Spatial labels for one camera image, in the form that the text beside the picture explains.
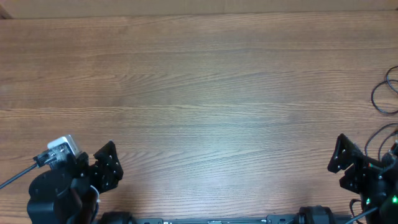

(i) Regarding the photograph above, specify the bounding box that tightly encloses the thick black cable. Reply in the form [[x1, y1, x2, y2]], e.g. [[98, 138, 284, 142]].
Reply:
[[363, 65, 398, 161]]

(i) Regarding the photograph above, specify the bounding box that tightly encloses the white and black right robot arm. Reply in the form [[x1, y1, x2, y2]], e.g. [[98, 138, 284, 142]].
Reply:
[[327, 134, 397, 224]]

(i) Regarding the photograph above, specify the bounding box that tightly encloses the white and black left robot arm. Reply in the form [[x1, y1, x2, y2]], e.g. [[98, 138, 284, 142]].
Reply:
[[27, 136, 124, 223]]

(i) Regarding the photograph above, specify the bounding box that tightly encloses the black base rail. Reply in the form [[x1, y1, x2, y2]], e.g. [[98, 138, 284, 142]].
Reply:
[[93, 206, 351, 224]]

